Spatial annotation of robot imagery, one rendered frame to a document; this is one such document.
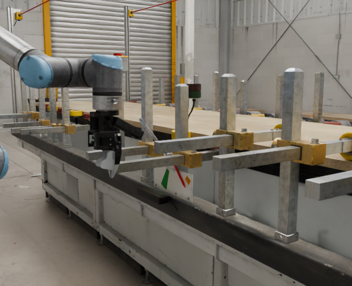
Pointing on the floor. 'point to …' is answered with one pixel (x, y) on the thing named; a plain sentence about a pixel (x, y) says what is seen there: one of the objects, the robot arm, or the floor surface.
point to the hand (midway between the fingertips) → (113, 173)
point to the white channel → (189, 43)
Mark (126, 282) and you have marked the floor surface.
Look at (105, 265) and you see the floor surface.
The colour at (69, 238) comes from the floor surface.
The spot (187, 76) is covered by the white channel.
